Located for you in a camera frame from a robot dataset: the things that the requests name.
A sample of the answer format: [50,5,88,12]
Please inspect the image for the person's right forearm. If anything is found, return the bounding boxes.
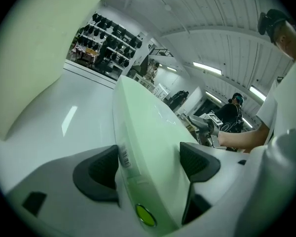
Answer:
[218,126,268,154]

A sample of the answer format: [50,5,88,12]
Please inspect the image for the person's white shirt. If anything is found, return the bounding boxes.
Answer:
[256,55,296,145]

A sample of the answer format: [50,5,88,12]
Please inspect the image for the person's head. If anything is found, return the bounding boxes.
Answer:
[273,21,296,62]

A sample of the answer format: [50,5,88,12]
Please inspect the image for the black head-mounted camera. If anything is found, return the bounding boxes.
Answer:
[258,8,296,43]

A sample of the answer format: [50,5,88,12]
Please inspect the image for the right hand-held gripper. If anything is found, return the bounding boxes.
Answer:
[187,110,225,149]

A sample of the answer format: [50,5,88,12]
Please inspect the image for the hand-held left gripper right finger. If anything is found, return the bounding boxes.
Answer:
[179,141,254,226]

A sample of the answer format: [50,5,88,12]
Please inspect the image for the black stair railing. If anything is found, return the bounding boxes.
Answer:
[148,47,175,58]

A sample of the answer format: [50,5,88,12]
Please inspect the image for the group of black bags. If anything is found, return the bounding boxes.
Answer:
[77,12,143,69]

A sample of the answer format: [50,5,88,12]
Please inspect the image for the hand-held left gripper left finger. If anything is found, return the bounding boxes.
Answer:
[4,144,129,237]

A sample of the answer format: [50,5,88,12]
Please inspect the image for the white table with black lines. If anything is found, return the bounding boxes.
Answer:
[0,59,120,197]

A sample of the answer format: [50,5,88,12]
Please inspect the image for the white metal shelf unit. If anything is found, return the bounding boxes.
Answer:
[75,12,144,71]

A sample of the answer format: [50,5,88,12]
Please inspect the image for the checked cloth table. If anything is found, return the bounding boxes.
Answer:
[71,45,101,68]

